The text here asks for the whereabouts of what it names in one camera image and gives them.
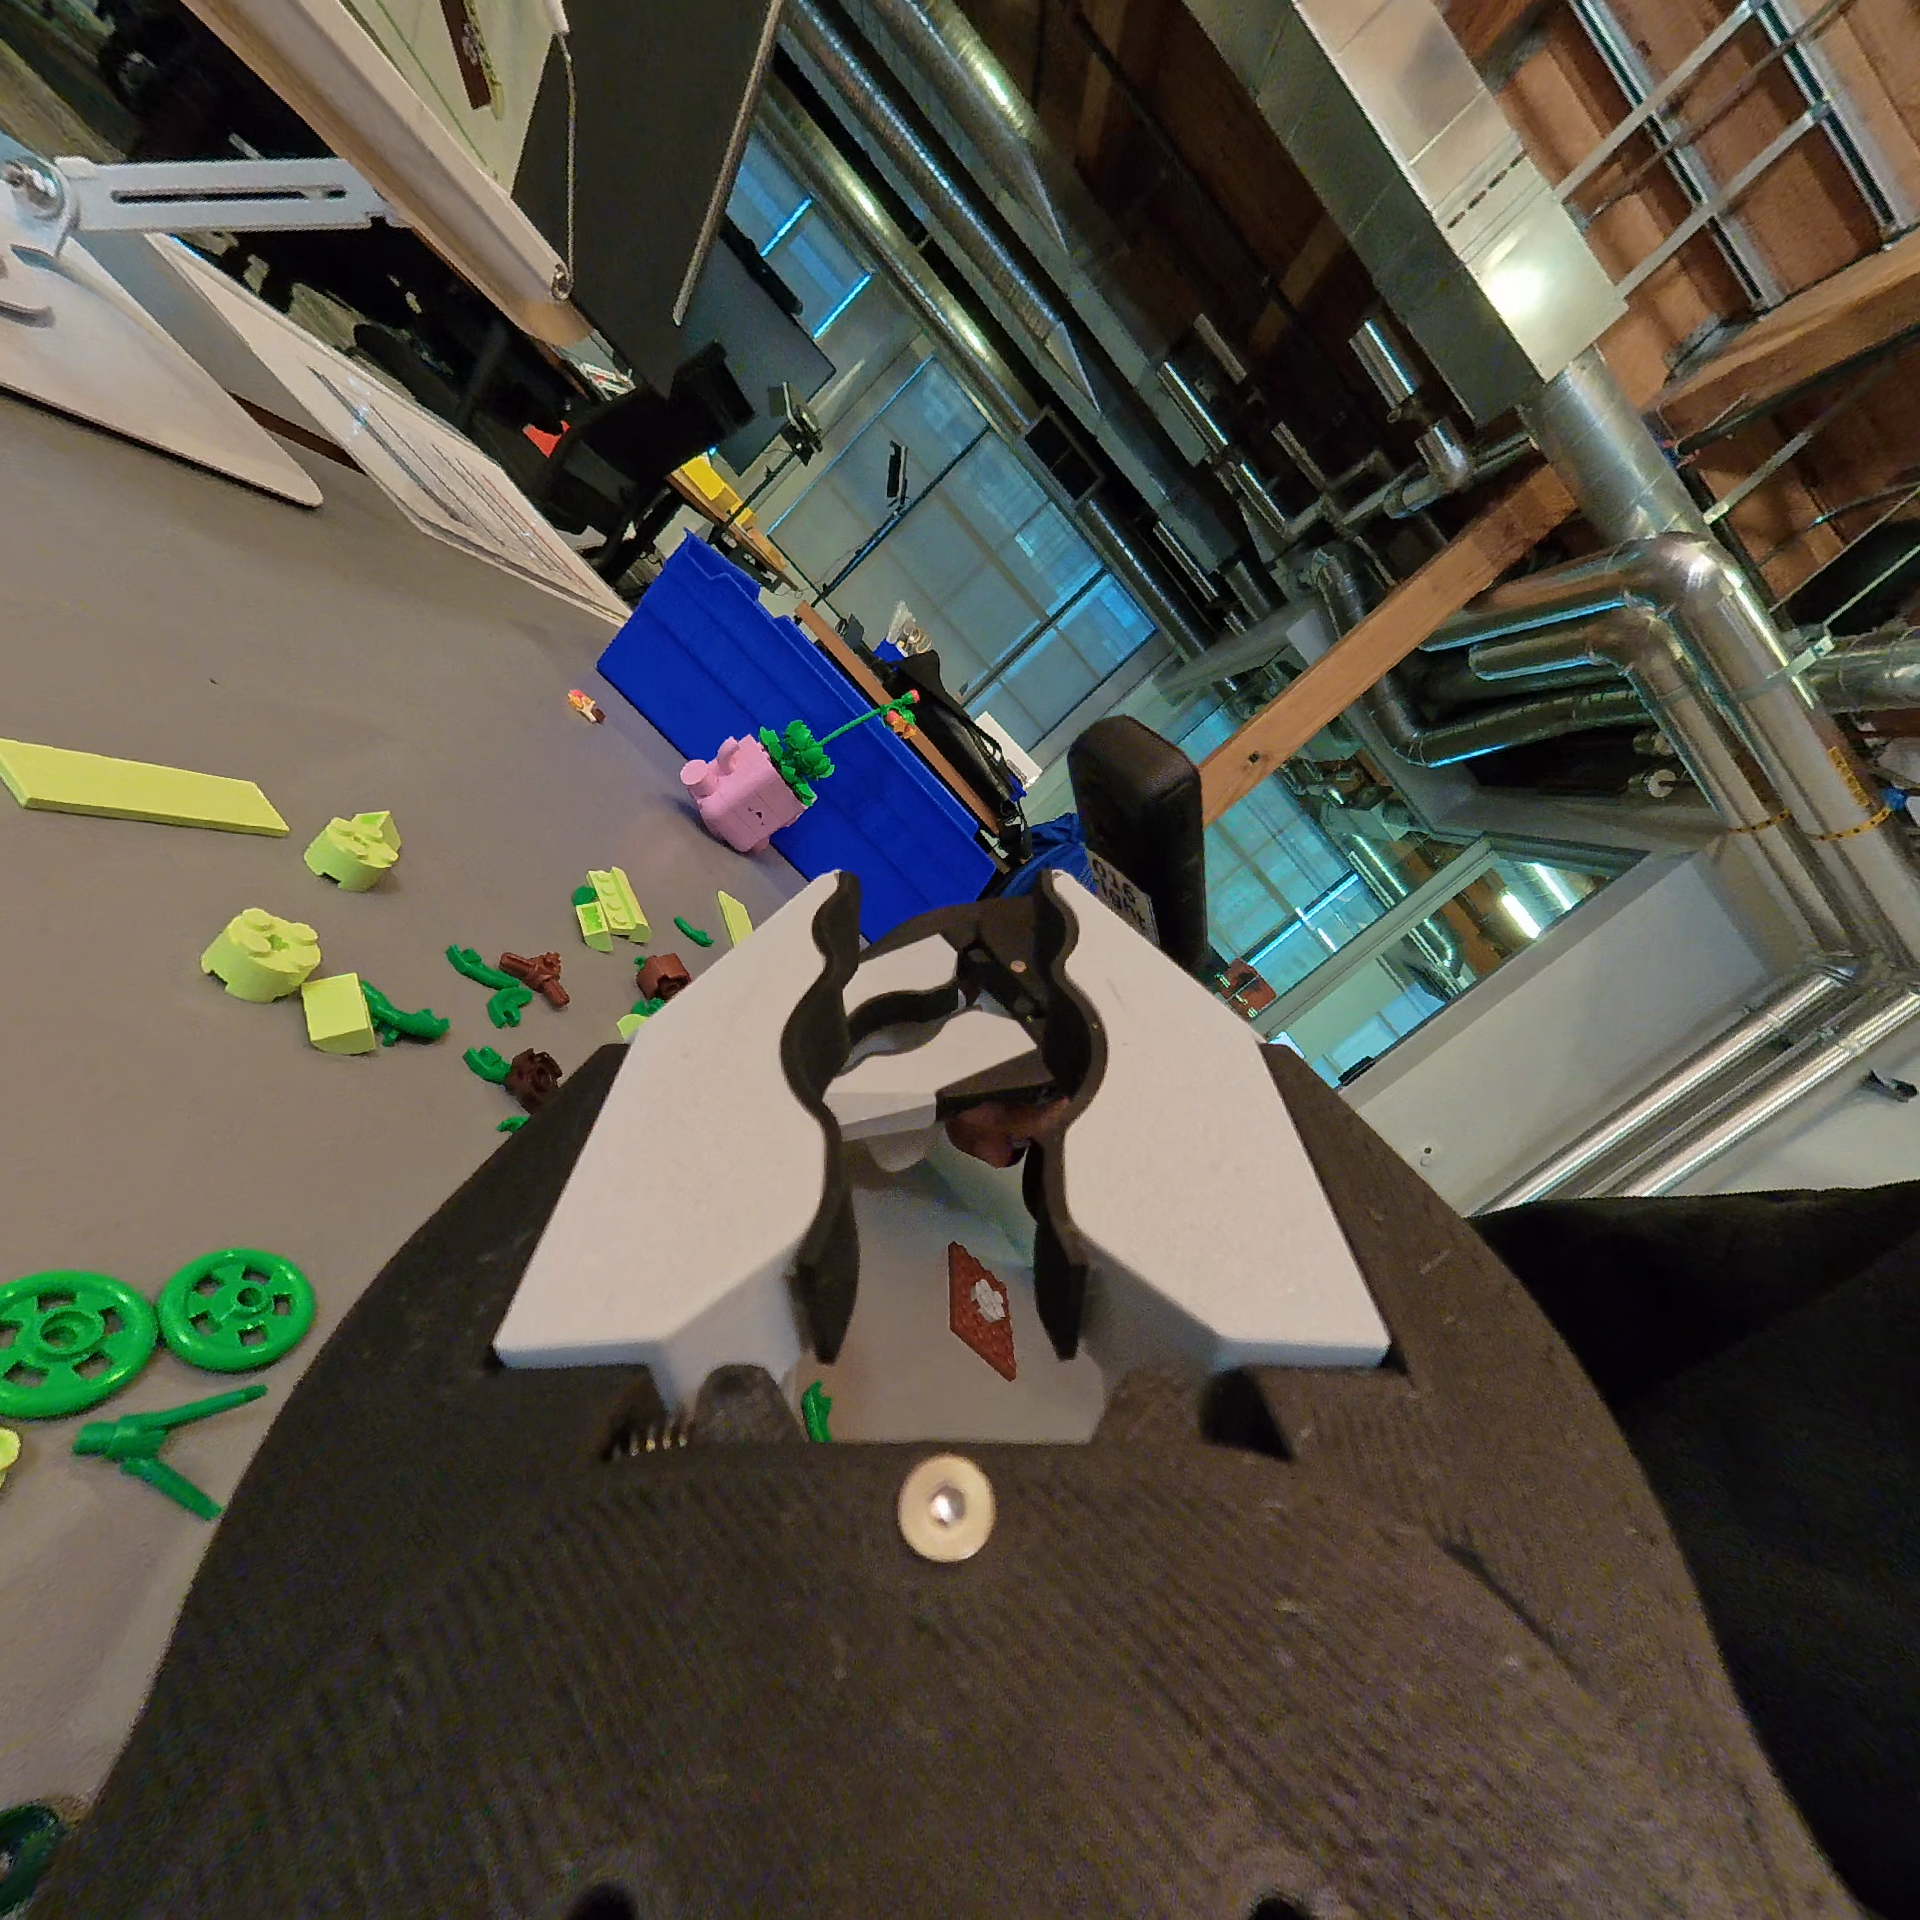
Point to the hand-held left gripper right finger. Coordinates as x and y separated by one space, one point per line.
1201 1201

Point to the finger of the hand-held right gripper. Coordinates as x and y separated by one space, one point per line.
901 1009
886 1109

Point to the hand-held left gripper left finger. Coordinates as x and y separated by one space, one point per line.
674 1201

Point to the brown tile with flower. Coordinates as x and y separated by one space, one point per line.
983 1335

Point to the small lime curved piece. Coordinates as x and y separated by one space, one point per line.
638 1019

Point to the dark brown round toy piece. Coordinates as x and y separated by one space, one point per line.
534 1072

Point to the small square lime tile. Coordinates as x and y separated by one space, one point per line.
732 914
340 1012

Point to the dark brown toy stump piece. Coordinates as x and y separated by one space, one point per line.
662 975

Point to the pink toy pot with plant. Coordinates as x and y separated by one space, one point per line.
735 787

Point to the lime studded toy plate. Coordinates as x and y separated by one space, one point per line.
616 908

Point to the scattered green leaf pieces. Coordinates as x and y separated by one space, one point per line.
404 1019

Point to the blue storage bin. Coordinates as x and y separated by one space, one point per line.
705 644

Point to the green toy wheel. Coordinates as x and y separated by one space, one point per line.
68 1407
237 1361

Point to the lime round toy brick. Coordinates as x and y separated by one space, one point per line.
353 851
263 954

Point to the small yellow background bin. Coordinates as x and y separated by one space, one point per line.
705 492

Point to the cluster of silver ducts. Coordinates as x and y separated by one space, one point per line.
1589 434

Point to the laminated paper sheet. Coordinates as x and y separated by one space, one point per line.
464 503

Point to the large lime toy tile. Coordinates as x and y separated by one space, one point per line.
143 787

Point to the white book stand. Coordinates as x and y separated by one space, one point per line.
136 389

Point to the toy instruction booklet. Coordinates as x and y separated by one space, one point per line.
436 60

